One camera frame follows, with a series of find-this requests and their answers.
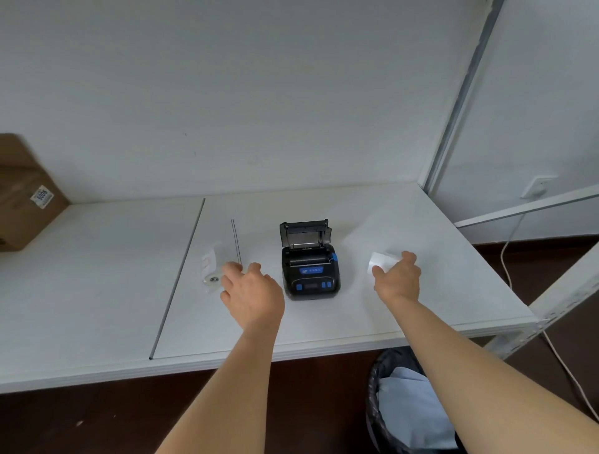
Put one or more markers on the brown cardboard box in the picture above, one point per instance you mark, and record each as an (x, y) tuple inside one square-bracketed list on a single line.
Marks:
[(21, 201)]

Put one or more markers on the white wall socket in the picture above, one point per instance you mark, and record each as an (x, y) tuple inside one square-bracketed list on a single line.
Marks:
[(538, 187)]

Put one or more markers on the clear plastic bag with label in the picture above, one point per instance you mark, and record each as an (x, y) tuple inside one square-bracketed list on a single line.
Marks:
[(211, 271)]

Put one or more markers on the person's right thumb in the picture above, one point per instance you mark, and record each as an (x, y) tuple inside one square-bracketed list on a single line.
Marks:
[(380, 277)]

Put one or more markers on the white crumpled waste in bin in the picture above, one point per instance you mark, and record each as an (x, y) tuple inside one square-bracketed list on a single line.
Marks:
[(414, 407)]

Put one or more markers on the black portable label printer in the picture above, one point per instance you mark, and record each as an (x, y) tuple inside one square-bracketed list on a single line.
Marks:
[(310, 273)]

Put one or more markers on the black trash bin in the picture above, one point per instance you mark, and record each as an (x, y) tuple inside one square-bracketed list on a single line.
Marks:
[(374, 411)]

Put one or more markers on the person's left thumb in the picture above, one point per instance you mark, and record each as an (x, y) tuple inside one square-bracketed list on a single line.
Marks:
[(254, 270)]

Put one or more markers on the person's right hand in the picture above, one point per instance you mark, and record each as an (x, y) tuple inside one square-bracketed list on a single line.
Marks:
[(401, 283)]

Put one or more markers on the person's left forearm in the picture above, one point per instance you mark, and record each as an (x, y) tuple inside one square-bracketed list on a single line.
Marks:
[(229, 397)]

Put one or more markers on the person's right forearm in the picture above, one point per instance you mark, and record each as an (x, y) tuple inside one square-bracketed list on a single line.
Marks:
[(477, 379)]

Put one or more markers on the white sticker on box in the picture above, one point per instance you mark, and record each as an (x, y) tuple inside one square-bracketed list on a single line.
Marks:
[(42, 197)]

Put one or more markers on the person's left hand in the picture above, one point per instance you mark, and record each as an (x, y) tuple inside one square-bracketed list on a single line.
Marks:
[(255, 299)]

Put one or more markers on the thin metal rods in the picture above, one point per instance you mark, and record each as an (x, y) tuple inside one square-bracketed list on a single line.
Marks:
[(236, 241)]

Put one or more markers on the white label paper roll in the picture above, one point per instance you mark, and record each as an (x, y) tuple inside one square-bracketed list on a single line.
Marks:
[(380, 261)]

